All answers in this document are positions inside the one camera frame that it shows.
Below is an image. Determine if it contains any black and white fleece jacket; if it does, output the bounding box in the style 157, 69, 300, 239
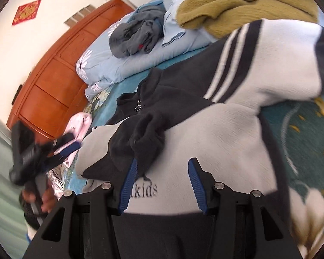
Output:
76, 19, 324, 259

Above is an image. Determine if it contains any person's left hand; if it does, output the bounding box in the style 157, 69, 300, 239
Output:
19, 179, 58, 214

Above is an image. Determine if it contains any wooden headboard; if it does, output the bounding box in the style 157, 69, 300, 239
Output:
6, 0, 137, 141

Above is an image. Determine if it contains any light blue floral pillow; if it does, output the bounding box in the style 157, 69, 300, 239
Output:
76, 0, 218, 101

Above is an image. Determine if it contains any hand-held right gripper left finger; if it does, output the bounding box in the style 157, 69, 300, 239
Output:
22, 158, 139, 259

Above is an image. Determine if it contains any teal floral bedsheet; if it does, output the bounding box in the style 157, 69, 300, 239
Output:
47, 50, 324, 254

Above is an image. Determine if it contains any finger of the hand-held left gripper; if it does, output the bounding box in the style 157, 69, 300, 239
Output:
44, 151, 71, 172
53, 132, 81, 155

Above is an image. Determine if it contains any pink satin garment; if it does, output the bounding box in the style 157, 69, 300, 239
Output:
47, 112, 94, 199

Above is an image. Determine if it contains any olive green fleece garment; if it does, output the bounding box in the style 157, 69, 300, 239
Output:
176, 0, 319, 39

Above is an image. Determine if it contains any red wall decoration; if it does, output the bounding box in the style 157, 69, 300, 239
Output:
11, 0, 41, 26

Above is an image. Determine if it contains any grey garment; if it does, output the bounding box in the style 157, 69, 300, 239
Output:
109, 4, 167, 59

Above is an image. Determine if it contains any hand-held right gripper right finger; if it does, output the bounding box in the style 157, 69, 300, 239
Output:
188, 157, 303, 259

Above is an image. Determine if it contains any light blue shirt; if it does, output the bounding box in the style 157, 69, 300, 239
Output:
161, 0, 218, 47

